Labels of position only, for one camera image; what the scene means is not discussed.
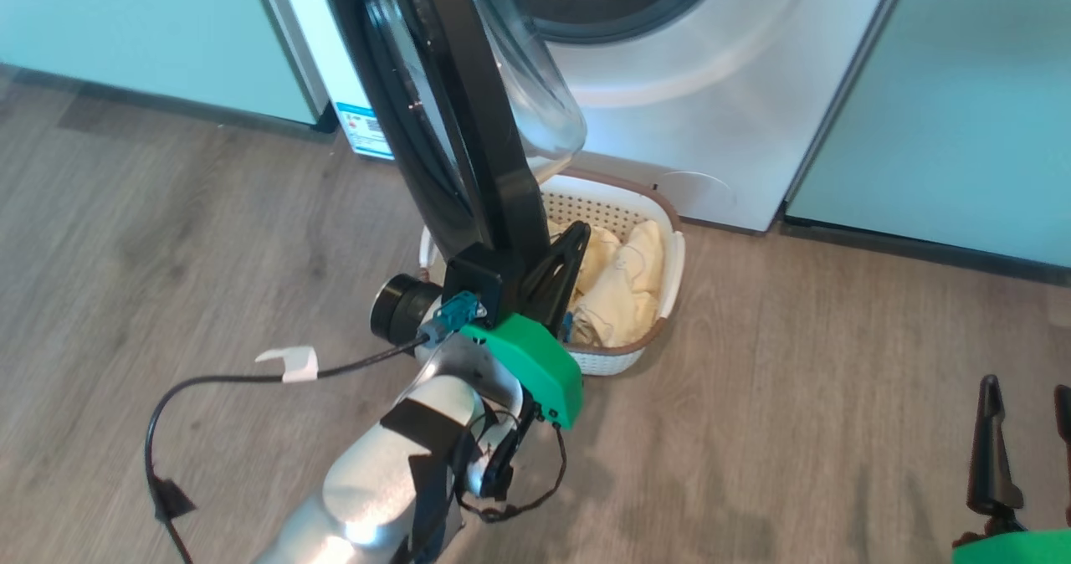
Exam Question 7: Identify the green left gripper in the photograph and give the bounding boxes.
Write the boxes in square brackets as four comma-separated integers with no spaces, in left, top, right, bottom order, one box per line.
[459,223,592,429]

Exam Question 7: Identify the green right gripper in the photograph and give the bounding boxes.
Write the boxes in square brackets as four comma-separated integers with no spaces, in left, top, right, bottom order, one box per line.
[952,374,1071,564]

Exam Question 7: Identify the pale yellow garment blue collar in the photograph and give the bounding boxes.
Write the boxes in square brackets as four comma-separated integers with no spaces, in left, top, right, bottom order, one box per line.
[548,221,624,297]

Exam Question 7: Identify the pale yellow printed garment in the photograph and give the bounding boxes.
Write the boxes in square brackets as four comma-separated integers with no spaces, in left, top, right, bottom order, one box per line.
[573,219,666,349]

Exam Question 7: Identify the washing machine door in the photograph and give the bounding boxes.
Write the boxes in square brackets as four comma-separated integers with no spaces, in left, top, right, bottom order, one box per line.
[314,0,587,272]

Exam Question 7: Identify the white front-load washing machine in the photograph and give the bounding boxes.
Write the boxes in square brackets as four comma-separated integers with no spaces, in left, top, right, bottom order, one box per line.
[251,0,917,234]

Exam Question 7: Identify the cream perforated laundry basket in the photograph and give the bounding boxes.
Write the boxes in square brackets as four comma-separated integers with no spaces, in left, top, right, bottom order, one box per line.
[418,171,687,377]

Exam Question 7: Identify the blue energy label sticker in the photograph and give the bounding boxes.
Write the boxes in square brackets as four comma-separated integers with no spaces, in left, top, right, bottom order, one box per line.
[335,102,394,161]

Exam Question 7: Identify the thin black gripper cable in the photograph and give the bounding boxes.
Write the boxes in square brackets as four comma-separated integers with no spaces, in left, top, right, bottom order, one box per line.
[456,426,570,523]

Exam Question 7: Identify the thick black camera cable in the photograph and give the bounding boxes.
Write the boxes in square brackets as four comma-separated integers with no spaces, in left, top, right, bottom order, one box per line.
[144,334,436,564]

